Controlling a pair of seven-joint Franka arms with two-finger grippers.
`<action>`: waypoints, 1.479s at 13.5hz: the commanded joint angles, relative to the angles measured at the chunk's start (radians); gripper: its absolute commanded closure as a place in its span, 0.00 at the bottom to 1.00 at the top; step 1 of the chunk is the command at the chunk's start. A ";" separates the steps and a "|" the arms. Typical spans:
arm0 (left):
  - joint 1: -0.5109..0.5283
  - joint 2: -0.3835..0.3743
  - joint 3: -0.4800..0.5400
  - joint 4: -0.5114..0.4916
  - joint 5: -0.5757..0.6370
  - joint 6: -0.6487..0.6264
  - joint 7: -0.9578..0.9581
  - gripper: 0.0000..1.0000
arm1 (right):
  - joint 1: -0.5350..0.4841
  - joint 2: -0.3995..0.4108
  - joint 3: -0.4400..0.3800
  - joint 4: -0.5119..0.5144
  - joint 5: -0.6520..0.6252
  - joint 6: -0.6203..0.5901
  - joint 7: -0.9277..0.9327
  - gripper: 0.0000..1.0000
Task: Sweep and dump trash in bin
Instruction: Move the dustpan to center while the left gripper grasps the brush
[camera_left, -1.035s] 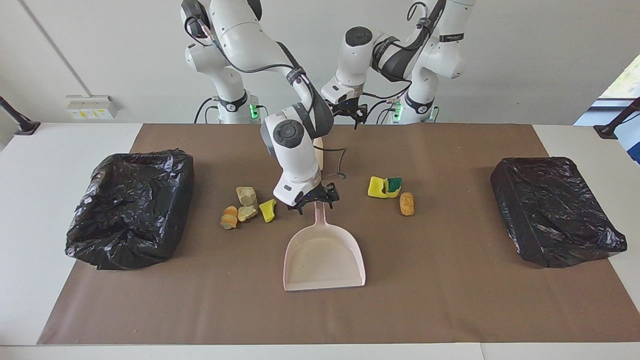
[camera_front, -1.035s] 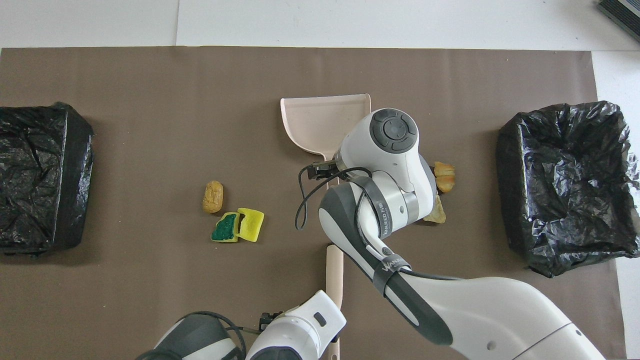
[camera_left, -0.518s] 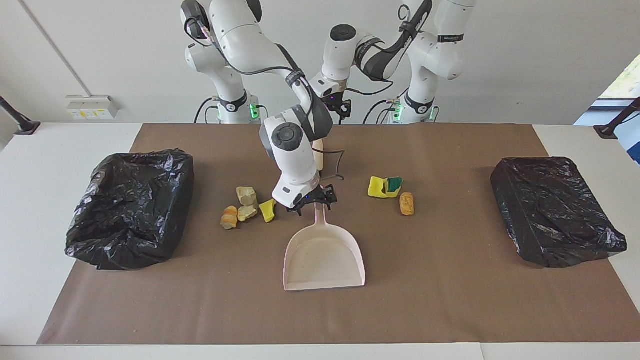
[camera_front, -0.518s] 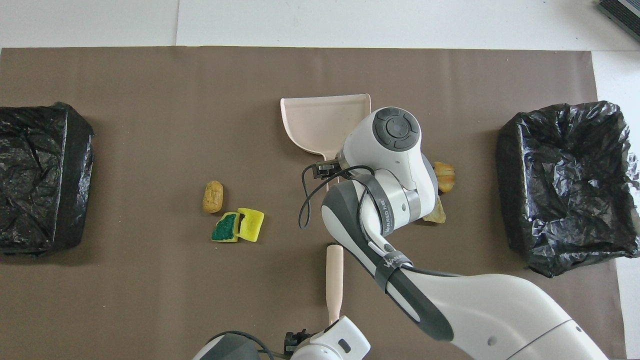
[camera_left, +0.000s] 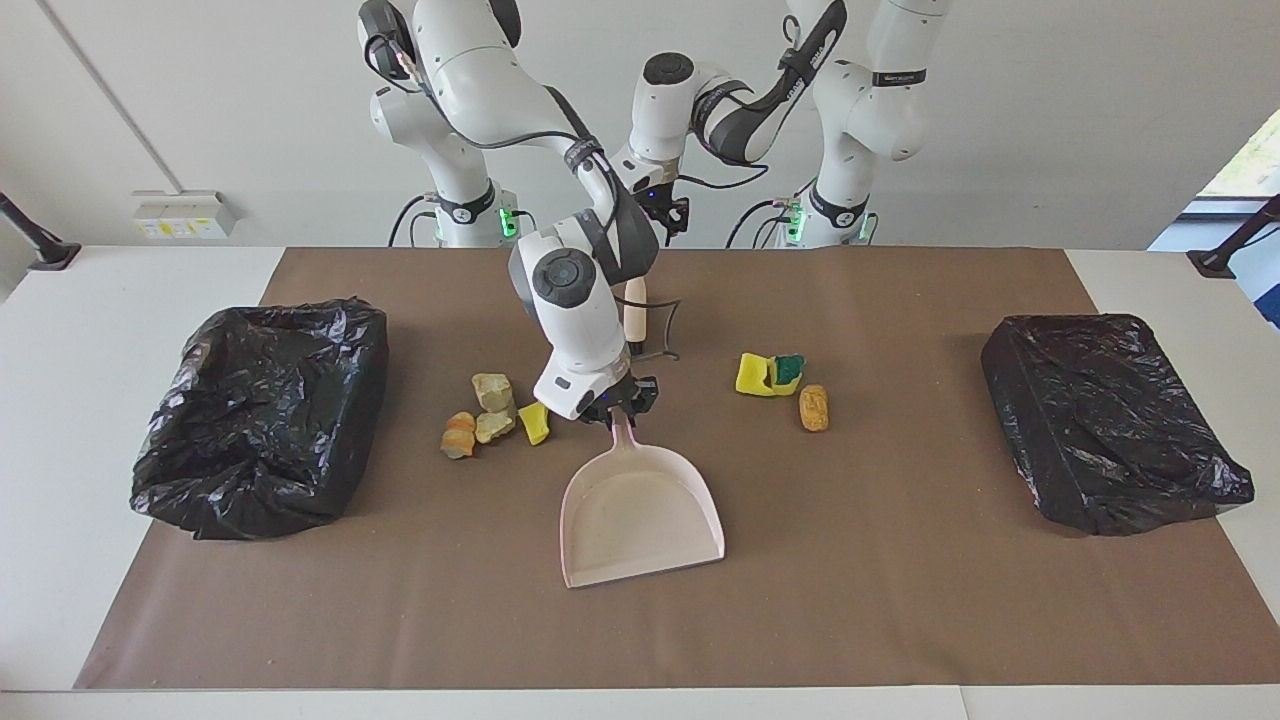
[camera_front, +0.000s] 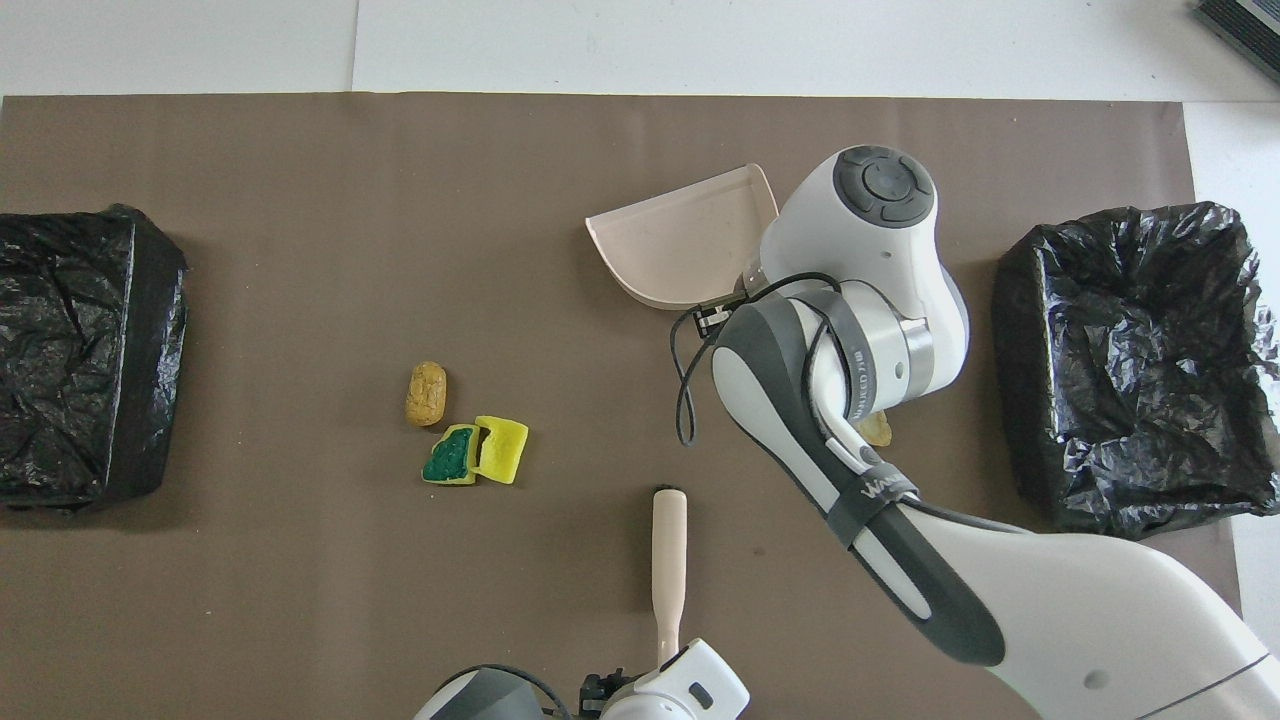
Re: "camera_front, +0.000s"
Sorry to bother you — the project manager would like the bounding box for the bin lined with black bag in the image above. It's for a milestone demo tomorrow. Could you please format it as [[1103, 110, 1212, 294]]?
[[0, 204, 189, 513], [992, 202, 1280, 541]]

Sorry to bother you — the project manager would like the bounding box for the beige plastic dustpan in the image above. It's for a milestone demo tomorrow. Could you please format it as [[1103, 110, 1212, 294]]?
[[585, 164, 779, 311]]

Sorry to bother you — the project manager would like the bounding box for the green and yellow sponge piece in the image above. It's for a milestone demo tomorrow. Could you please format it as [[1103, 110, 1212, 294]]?
[[421, 423, 481, 487]]

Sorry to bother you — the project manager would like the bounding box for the beige brush with black bristles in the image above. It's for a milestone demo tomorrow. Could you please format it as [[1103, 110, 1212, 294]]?
[[652, 487, 689, 666]]

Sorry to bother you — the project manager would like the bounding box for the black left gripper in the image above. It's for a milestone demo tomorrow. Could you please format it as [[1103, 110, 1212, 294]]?
[[580, 672, 627, 717]]

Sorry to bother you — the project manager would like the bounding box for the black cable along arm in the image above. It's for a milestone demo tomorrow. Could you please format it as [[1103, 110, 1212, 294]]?
[[670, 272, 873, 448], [438, 663, 573, 720]]

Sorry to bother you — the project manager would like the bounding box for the brown paper table mat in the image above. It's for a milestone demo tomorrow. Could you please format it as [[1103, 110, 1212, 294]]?
[[0, 93, 1256, 720]]

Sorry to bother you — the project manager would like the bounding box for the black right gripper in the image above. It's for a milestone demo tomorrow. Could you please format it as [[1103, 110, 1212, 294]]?
[[695, 298, 749, 336]]

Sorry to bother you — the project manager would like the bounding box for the yellow sponge block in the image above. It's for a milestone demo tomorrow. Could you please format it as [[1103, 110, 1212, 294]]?
[[474, 415, 529, 485]]

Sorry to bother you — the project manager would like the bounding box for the black ribbed device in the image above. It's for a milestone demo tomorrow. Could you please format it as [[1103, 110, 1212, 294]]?
[[1195, 0, 1280, 84]]

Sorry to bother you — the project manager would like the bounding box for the black cable along right arm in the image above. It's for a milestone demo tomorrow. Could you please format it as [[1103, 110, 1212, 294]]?
[[670, 272, 873, 448]]

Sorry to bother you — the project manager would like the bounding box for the brown bread roll shaped sponge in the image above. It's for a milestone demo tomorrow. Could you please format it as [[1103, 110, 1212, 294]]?
[[405, 361, 448, 428]]

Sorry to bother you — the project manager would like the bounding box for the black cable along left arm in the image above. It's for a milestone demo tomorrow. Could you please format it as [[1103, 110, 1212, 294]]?
[[438, 663, 573, 720]]

